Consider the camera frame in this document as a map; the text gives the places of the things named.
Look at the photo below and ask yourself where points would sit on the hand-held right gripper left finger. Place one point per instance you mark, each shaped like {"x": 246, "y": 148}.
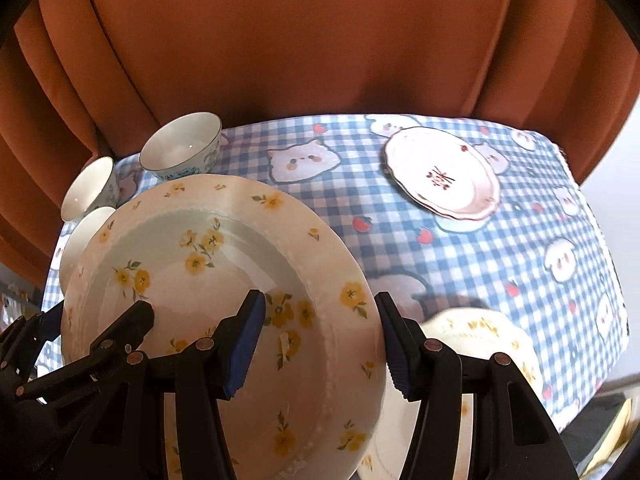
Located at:
{"x": 245, "y": 345}

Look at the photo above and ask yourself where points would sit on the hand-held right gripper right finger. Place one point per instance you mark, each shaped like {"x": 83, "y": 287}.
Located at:
{"x": 395, "y": 350}

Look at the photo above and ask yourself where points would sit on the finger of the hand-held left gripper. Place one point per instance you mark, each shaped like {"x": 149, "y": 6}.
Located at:
{"x": 130, "y": 322}
{"x": 30, "y": 335}

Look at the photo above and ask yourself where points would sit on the yellow flower plate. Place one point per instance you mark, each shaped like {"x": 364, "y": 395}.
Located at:
{"x": 480, "y": 335}
{"x": 200, "y": 260}

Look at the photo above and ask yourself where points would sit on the cluttered grey shelf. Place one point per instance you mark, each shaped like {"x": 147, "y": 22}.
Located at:
{"x": 10, "y": 305}

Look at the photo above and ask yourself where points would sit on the plain white bowl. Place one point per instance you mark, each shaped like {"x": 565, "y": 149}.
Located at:
{"x": 80, "y": 245}
{"x": 87, "y": 190}

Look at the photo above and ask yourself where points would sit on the blue checkered cartoon tablecloth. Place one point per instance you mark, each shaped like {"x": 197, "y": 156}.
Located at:
{"x": 350, "y": 185}

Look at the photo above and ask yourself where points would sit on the white bowl with blue pattern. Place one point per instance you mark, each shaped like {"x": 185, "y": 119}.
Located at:
{"x": 180, "y": 145}

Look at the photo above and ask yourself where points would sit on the pink plate with red print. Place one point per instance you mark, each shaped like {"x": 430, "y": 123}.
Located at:
{"x": 425, "y": 155}

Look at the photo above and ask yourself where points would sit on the orange curtain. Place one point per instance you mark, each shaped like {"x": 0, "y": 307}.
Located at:
{"x": 300, "y": 35}

